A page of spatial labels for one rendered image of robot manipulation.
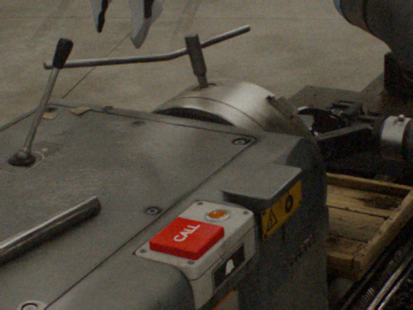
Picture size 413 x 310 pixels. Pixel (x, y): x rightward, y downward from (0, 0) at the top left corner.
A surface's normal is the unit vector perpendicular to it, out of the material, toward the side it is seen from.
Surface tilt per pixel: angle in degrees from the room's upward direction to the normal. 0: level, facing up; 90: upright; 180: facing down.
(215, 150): 0
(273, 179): 0
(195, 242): 0
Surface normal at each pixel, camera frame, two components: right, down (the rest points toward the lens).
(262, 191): -0.07, -0.89
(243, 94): 0.17, -0.81
